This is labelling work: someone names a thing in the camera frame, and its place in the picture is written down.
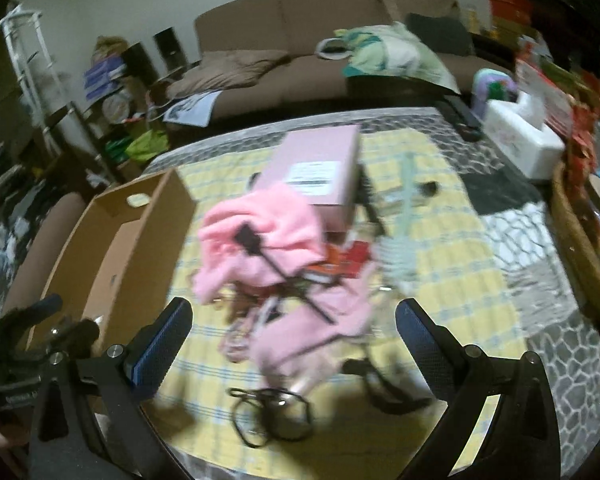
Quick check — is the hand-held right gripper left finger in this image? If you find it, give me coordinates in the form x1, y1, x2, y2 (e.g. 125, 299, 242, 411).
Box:
27, 296, 194, 480

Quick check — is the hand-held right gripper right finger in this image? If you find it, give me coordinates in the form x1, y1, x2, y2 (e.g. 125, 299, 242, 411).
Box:
395, 297, 564, 480

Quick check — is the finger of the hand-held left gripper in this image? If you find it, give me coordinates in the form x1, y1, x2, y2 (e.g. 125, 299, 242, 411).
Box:
49, 319, 102, 362
0, 294, 64, 332

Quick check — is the cardboard box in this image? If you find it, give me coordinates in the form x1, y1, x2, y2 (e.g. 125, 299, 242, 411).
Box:
27, 167, 199, 361

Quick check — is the pink cloth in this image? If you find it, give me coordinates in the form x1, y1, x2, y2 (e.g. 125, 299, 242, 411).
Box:
190, 182, 377, 387

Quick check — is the pink gift box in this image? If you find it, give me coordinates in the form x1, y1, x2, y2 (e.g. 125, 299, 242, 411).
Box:
254, 124, 363, 227

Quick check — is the brown armchair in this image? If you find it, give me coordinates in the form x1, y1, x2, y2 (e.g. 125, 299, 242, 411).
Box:
2, 192, 89, 312

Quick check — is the pile of clothes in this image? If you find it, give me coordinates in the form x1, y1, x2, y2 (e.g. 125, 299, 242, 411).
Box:
0, 140, 47, 312

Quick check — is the red packet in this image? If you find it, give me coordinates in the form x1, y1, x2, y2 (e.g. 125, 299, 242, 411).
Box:
324, 240, 377, 279

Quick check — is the thin black stick tool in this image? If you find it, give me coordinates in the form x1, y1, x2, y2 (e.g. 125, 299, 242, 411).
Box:
236, 226, 337, 324

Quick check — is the wicker basket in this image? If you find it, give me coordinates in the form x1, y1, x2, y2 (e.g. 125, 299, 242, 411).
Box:
550, 160, 600, 332

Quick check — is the green bag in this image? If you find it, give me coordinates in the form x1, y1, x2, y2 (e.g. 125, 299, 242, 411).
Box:
105, 130, 169, 164

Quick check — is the round plate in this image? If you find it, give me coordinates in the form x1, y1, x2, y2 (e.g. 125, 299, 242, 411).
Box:
102, 94, 132, 122

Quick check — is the white tissue box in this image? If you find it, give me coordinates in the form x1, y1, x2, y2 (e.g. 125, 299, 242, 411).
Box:
480, 94, 567, 182

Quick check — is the stack of blue boxes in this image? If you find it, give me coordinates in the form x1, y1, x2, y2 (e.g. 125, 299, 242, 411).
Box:
82, 57, 129, 102

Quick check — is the printed paper sheet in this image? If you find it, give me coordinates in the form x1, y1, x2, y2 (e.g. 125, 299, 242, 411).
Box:
162, 91, 219, 127

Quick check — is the white metal rack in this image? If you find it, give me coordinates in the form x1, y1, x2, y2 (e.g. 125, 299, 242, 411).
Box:
0, 4, 82, 162

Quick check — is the purple toy bag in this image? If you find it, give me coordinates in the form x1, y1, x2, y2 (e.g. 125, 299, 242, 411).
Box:
472, 67, 522, 117

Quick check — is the brown cushion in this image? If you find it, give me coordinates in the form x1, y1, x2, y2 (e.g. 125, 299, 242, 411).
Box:
167, 50, 292, 104

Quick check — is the pale green printed blanket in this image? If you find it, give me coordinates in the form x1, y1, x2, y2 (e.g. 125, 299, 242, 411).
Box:
332, 22, 462, 94

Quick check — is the dark cushion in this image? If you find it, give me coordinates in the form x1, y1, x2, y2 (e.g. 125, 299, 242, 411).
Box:
405, 12, 477, 59

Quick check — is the stack of red boxes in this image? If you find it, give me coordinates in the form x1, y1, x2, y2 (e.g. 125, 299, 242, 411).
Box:
487, 0, 537, 44

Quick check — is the brown sofa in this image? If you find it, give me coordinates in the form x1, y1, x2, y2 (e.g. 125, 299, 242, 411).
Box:
167, 0, 512, 122

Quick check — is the black strap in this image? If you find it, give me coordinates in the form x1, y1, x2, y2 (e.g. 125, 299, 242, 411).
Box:
342, 357, 434, 417

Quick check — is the black cable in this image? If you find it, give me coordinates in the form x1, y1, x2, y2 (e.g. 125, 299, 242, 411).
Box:
227, 385, 314, 449

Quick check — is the black wall speaker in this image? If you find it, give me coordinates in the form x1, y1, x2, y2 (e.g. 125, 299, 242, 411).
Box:
152, 27, 182, 69

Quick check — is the white ring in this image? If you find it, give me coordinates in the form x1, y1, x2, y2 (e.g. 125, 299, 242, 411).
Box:
316, 37, 354, 62

